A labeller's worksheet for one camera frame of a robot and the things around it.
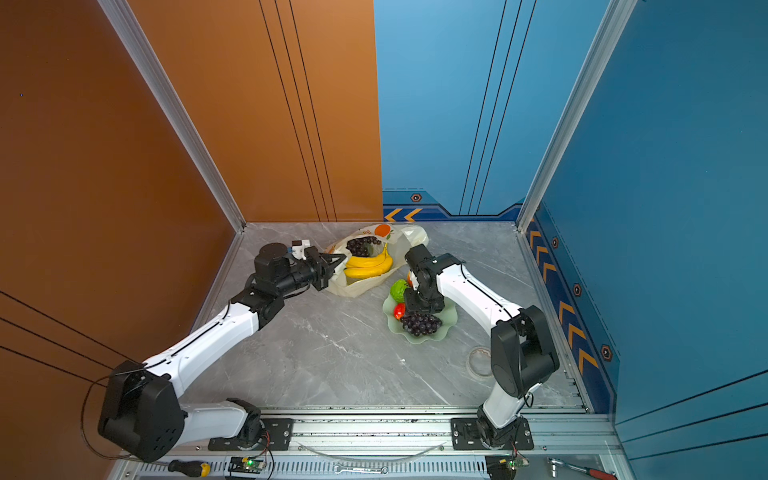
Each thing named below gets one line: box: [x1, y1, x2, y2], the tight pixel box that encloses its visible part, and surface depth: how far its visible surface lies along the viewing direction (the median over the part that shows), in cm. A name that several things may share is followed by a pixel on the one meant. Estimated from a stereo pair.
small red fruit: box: [393, 303, 407, 320], surface depth 92 cm
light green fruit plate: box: [382, 292, 458, 344], surface depth 90 cm
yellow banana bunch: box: [344, 243, 393, 279], surface depth 104 cm
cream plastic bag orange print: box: [328, 224, 429, 298], surface depth 87 cm
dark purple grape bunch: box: [400, 313, 443, 336], surface depth 89 cm
